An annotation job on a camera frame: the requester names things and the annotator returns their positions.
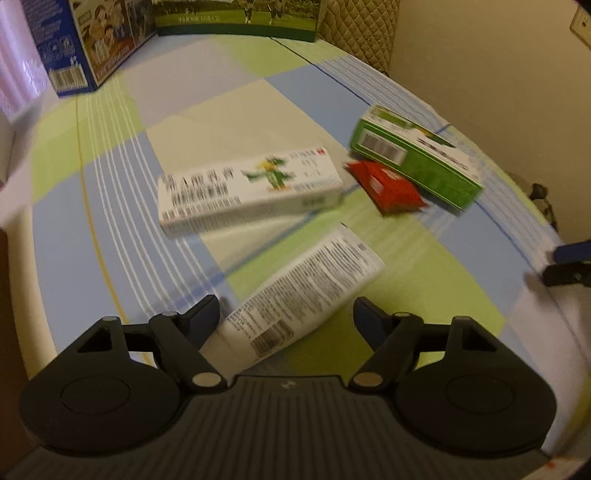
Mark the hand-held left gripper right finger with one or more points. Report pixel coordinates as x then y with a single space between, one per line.
368 318

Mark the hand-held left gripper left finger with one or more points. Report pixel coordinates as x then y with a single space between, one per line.
204 318

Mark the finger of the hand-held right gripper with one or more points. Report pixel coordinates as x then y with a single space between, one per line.
565 275
572 251

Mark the white printed tube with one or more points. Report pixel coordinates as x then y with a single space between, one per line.
295 295

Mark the dark metal object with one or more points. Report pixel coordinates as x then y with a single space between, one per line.
542 201

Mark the long white medicine box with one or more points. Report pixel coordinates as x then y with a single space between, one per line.
240 194

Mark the red snack packet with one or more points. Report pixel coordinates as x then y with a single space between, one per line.
385 187

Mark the green medicine box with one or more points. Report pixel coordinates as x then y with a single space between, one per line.
425 159

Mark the checked tablecloth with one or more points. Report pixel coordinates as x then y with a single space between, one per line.
207 101

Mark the beige quilted chair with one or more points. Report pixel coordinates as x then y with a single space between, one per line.
358 32

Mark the landscape print milk carton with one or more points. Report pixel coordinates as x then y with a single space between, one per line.
240 21

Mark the blue printed carton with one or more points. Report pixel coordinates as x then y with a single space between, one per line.
64 46

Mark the pink curtain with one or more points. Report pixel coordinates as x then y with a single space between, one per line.
16 60

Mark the wall socket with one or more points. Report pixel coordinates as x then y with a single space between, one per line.
581 27

